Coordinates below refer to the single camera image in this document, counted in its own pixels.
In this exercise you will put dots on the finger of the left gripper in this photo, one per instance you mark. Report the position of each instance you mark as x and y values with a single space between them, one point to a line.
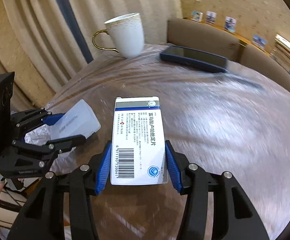
29 120
51 149

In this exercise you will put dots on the white blister pack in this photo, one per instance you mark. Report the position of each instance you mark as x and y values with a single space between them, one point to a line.
79 120

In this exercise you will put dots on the landscape photo frame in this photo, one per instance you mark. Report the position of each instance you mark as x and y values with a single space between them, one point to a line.
259 42

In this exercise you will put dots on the photo frame far left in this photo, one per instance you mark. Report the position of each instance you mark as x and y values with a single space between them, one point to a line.
196 16

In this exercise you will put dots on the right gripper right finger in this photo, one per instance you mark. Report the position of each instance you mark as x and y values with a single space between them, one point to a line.
234 216

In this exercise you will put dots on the stack of books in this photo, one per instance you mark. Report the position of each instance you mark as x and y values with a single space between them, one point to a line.
281 52

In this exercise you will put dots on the brown sofa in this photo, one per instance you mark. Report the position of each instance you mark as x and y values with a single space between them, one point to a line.
200 36

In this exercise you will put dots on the clear plastic table cover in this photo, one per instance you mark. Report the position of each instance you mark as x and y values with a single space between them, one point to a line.
238 122

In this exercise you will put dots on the dark blue smartphone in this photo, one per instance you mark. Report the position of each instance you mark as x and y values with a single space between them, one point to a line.
201 60

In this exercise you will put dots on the white blue medicine box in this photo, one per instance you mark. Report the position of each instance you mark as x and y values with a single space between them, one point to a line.
138 143

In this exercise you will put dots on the beige curtain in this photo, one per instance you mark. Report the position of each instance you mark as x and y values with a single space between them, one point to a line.
47 42

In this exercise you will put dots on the white mug gold handle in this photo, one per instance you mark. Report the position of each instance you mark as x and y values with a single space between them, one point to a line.
126 33

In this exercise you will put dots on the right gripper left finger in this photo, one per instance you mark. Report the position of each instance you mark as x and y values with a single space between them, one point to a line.
68 196

